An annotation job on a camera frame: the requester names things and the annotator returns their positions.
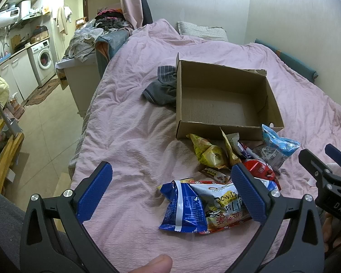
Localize light blue white snack bag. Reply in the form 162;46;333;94
254;124;301;171

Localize red snack bag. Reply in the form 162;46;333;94
243;159;281;190

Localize white yellow PanPan chip bag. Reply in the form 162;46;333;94
158;178;279;235

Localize right hand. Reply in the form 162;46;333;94
322;213;341;253

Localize left hand thumb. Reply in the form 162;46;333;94
130;255;173;273

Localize pink bed duvet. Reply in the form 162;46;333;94
73;19;341;272

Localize brown small snack packet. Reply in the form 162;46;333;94
199;168;230;184

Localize teal bolster cushion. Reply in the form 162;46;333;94
254;39;318;83

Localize floor rug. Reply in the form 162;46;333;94
26;78;60;106

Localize white storage cabinet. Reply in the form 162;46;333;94
55;54;101;118

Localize open cardboard box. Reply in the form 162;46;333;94
176;58;284;141

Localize white kitchen cabinets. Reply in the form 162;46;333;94
0;50;39;104

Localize dark grey clothing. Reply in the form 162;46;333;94
142;65;177;107

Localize white washing machine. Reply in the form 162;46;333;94
28;39;55;87

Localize pile of clothes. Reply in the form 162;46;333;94
64;9;133;62

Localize white pillow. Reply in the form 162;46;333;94
177;22;228;42

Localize white water heater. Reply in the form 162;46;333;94
0;7;20;29

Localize pink curtain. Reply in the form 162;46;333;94
120;0;143;30

